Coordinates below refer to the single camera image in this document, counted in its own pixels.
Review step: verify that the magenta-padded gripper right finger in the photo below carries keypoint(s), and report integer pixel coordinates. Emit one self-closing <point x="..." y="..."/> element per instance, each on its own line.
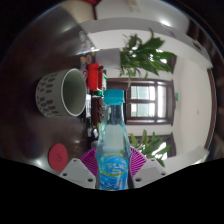
<point x="148" y="171"/>

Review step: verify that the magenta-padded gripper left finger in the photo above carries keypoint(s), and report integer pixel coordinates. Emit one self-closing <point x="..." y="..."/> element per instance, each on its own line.
<point x="77" y="171"/>

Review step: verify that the clear blue-capped water bottle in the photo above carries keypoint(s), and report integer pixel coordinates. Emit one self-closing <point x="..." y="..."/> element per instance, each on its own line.
<point x="113" y="166"/>

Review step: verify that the flat round red coaster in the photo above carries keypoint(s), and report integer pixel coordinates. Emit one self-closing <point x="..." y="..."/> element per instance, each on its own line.
<point x="58" y="157"/>

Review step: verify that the brown wooden glazed door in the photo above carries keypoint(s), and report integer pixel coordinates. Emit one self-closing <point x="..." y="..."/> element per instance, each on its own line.
<point x="146" y="101"/>

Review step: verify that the green exit sign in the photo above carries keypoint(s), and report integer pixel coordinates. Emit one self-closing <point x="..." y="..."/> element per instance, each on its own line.
<point x="176" y="97"/>

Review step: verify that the green packet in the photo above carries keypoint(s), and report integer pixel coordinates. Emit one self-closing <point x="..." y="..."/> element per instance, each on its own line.
<point x="98" y="93"/>

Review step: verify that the grey patterned mug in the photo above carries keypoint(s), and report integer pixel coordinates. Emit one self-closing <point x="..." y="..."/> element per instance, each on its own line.
<point x="50" y="95"/>

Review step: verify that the red box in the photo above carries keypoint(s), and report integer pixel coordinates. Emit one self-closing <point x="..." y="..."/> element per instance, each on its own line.
<point x="94" y="76"/>

